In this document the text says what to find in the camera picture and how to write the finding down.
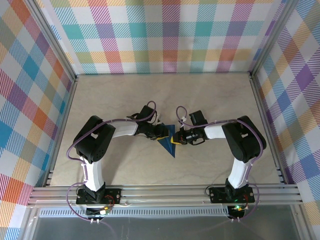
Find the grey metal panel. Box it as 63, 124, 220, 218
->
23, 214, 305, 240

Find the grey slotted cable duct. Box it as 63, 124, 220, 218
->
38, 208, 231, 218

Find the aluminium table side rail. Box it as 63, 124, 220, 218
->
248, 72, 288, 186
44, 76, 79, 188

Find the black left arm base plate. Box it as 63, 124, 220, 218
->
75, 188, 123, 205

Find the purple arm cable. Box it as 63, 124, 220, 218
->
175, 106, 267, 222
66, 100, 159, 222

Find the aluminium frame post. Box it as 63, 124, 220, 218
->
24, 0, 78, 83
248, 0, 302, 77

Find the long aluminium frame rail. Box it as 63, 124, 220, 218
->
26, 184, 305, 208

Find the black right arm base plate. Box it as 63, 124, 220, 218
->
208, 186, 256, 204

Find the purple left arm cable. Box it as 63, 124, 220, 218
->
66, 100, 159, 222

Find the small black circuit board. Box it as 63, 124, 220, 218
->
227, 204, 250, 219
85, 205, 112, 218

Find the blue cloth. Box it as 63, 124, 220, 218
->
156, 122, 177, 158

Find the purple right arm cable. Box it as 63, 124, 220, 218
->
175, 106, 267, 222

